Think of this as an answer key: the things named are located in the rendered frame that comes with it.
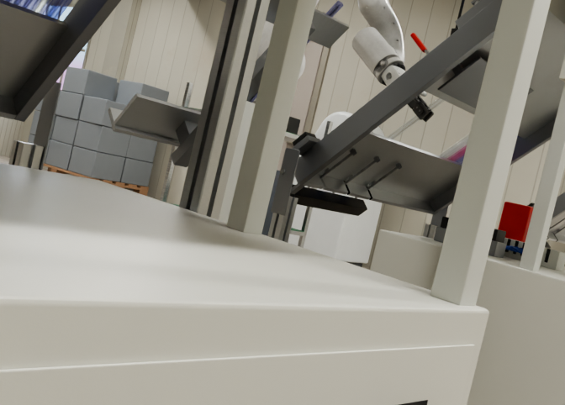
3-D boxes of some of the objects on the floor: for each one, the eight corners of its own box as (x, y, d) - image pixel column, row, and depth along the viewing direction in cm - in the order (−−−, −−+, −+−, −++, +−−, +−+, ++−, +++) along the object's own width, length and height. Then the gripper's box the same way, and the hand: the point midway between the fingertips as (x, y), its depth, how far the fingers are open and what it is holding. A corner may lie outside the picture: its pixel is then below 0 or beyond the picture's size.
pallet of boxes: (145, 200, 821) (171, 92, 817) (86, 191, 750) (113, 73, 746) (79, 179, 899) (102, 80, 895) (19, 170, 828) (44, 62, 824)
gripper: (397, 88, 195) (432, 133, 186) (365, 74, 184) (401, 120, 174) (415, 69, 192) (451, 113, 183) (384, 53, 181) (421, 99, 171)
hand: (423, 111), depth 180 cm, fingers closed, pressing on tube
